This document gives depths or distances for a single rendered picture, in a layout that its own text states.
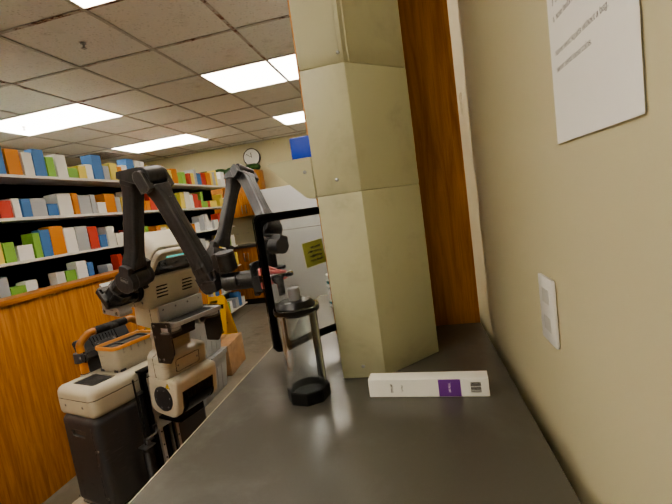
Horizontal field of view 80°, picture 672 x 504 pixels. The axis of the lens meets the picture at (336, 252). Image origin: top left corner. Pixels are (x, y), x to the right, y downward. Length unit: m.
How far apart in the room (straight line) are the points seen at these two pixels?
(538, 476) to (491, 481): 0.07
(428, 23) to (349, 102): 0.52
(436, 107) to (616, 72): 0.91
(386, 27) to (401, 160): 0.33
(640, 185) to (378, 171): 0.66
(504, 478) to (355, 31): 0.95
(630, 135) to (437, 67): 0.97
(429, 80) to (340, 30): 0.43
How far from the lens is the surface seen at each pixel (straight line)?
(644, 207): 0.47
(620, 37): 0.49
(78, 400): 1.97
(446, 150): 1.35
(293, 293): 0.93
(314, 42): 1.06
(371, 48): 1.10
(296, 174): 1.01
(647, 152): 0.46
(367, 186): 0.99
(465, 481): 0.73
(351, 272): 0.99
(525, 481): 0.74
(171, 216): 1.33
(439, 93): 1.38
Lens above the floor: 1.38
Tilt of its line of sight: 6 degrees down
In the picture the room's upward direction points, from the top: 8 degrees counter-clockwise
